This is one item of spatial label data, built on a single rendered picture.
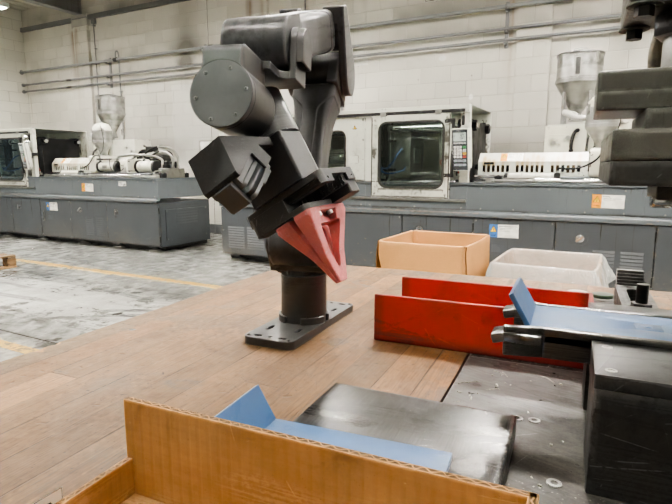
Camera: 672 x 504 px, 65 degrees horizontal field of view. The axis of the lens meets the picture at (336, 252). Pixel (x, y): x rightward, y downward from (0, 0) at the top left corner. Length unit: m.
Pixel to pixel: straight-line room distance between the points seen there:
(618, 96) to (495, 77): 6.70
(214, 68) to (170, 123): 9.29
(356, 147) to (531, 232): 1.91
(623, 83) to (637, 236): 4.54
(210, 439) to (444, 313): 0.37
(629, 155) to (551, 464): 0.23
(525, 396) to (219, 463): 0.32
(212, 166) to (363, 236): 5.03
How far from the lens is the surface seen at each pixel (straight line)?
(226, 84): 0.47
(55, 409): 0.56
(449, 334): 0.65
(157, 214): 7.19
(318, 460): 0.30
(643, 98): 0.43
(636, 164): 0.39
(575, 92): 5.58
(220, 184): 0.45
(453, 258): 2.72
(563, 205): 4.94
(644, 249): 4.97
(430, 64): 7.37
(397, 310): 0.66
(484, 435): 0.43
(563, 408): 0.54
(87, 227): 8.27
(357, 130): 5.49
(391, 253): 2.82
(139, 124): 10.31
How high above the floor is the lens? 1.12
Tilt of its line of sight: 9 degrees down
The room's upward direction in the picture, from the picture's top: straight up
